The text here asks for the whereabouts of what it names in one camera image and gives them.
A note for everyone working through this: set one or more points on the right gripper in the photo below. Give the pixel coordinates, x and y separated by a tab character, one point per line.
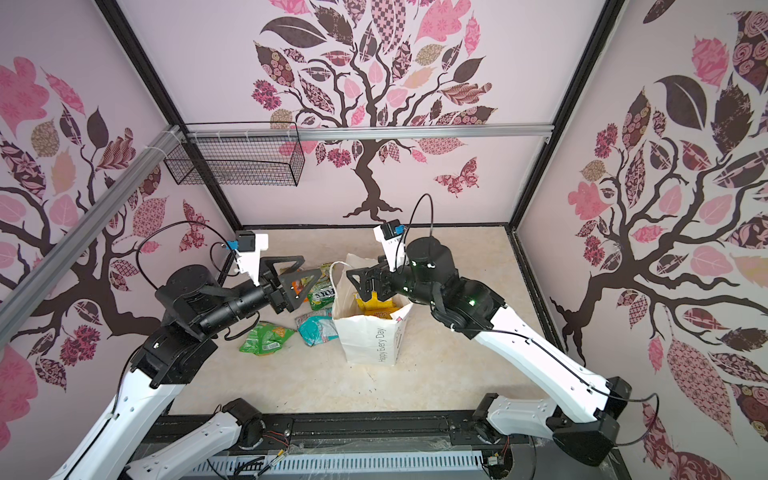
383	276

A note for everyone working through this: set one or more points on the back aluminium rail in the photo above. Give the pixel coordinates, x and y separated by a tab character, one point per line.
375	133

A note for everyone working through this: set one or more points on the black wire basket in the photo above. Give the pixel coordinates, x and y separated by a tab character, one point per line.
261	153

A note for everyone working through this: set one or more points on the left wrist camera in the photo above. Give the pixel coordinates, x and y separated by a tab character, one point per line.
248	247

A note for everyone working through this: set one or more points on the orange snack packet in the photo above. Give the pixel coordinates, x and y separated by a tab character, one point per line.
292	282

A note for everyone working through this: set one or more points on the green snack packet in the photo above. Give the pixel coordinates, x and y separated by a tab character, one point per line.
266	339

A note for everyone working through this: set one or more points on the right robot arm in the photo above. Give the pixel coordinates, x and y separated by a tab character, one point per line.
580	412

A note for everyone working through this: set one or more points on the Foxs candy packet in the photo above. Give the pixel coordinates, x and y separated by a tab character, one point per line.
322	294

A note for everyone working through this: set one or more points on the aluminium rail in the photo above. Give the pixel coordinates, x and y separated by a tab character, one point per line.
19	306
375	133

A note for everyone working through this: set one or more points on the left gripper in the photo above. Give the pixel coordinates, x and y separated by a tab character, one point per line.
286	297

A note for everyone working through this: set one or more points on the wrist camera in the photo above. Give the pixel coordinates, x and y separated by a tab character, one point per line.
390	235
248	247

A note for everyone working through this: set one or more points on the teal snack packet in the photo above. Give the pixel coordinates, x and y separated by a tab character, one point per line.
316	327

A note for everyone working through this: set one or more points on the white paper bag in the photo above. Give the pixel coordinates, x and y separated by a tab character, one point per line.
366	339

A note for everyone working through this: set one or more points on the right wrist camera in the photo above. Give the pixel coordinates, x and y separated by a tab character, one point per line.
390	235

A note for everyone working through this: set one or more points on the yellow corn chips packet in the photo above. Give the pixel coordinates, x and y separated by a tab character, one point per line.
383	309

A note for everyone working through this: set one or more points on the left aluminium rail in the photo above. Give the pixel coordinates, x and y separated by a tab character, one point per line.
19	306

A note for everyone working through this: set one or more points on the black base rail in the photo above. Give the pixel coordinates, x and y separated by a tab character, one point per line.
512	457

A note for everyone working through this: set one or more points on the white vent strip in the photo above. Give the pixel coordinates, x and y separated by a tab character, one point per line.
379	465

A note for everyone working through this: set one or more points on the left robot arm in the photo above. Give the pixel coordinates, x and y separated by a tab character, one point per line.
197	309

